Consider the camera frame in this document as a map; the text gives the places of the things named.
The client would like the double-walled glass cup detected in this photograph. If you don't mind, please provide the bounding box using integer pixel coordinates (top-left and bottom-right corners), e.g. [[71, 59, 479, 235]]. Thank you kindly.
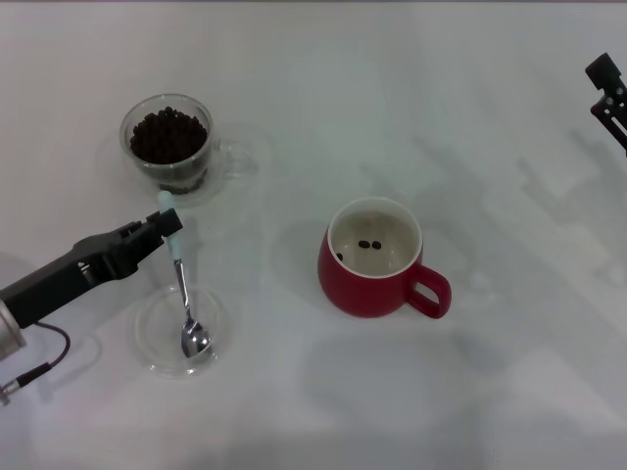
[[120, 93, 256, 198]]

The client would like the clear glass saucer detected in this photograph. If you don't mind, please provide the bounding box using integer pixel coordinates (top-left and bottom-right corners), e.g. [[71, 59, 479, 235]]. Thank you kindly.
[[134, 286, 235, 379]]

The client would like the blue-handled metal spoon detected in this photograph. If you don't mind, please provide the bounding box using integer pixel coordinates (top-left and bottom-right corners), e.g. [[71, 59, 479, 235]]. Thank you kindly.
[[157, 190, 213, 359]]

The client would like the dark cable with metal plug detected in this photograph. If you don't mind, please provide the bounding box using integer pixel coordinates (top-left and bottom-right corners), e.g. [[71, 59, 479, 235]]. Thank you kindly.
[[0, 322, 72, 406]]

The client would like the red mug white inside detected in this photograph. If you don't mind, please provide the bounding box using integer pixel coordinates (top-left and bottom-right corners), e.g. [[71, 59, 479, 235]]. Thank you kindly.
[[316, 196, 453, 320]]

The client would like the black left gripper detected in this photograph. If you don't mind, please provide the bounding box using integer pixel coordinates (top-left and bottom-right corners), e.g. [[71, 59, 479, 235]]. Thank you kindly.
[[0, 208, 184, 330]]

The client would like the dark coffee beans pile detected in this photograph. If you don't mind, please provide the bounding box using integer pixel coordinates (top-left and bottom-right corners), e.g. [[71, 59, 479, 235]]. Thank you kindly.
[[129, 107, 208, 165]]

